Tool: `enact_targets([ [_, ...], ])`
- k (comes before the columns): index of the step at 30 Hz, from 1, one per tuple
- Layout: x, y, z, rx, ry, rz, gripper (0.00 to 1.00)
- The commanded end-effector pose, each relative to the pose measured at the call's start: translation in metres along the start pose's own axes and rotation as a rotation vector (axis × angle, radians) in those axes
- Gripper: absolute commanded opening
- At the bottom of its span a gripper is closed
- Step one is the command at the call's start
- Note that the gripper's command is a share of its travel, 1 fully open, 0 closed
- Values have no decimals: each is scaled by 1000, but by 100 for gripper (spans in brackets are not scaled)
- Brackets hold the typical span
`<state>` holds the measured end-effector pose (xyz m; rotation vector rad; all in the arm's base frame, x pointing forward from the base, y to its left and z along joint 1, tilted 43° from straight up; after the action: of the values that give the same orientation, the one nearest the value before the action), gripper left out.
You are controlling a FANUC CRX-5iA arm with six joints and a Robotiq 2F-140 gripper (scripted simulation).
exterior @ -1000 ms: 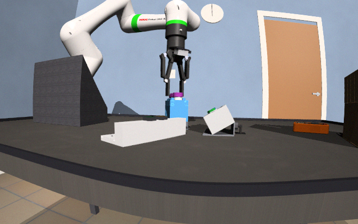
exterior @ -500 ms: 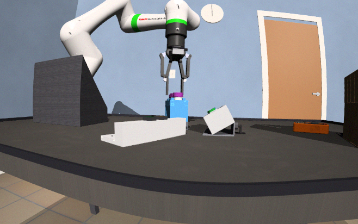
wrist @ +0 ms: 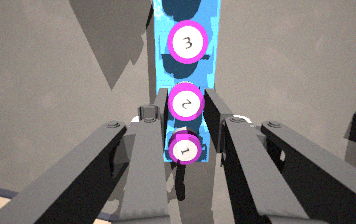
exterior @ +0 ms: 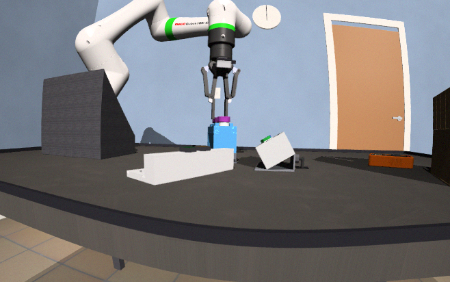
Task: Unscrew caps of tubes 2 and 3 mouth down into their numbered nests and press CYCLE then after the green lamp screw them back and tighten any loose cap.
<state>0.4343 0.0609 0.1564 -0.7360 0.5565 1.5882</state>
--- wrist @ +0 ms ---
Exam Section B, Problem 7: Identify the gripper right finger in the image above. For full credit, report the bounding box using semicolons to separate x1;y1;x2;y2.
203;88;356;224

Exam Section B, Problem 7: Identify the dark grey table edge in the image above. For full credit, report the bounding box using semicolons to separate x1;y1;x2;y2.
0;188;120;223

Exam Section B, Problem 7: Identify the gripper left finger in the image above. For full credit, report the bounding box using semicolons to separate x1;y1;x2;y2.
0;88;171;224

